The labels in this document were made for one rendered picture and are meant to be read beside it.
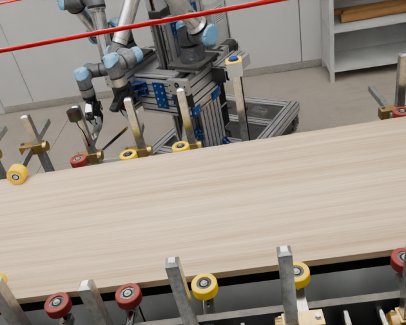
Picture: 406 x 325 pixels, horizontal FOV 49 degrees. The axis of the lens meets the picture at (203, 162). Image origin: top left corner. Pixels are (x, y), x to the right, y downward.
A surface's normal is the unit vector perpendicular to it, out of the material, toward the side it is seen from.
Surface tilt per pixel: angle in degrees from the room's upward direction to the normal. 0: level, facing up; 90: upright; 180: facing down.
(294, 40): 90
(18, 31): 90
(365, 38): 90
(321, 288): 90
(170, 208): 0
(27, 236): 0
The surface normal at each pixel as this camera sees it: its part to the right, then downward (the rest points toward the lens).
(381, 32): -0.03, 0.56
